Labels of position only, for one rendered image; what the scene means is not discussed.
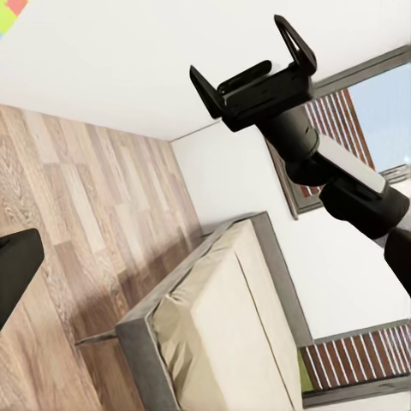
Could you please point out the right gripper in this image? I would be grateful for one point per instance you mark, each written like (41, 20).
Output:
(273, 104)

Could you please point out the fixed window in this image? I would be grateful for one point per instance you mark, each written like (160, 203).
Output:
(367, 110)

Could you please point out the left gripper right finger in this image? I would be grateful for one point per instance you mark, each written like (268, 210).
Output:
(397, 254)

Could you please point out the door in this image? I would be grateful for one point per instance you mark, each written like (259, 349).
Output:
(368, 362)

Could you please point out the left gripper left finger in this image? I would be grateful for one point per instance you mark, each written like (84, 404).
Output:
(21, 255)

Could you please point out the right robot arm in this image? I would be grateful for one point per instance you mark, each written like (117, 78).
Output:
(272, 98)

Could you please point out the jigsaw puzzle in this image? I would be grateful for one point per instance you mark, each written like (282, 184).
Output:
(9, 12)

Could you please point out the bed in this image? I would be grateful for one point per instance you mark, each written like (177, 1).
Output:
(222, 330)

